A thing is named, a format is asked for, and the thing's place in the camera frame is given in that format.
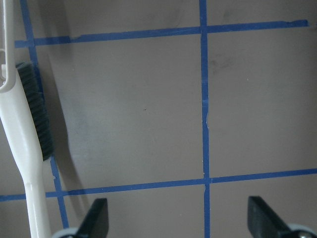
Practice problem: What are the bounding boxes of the white hand brush dark bristles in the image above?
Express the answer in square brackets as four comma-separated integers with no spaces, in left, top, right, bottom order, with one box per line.
[0,62,53,238]

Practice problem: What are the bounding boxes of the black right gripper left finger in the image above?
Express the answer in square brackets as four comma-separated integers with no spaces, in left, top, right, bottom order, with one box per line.
[53,197,110,238]

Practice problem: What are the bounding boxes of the white plastic dustpan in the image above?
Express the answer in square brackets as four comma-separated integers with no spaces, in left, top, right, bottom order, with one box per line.
[0,0,18,93]

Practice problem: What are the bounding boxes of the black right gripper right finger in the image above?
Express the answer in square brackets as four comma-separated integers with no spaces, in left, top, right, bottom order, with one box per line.
[247,195,317,238]

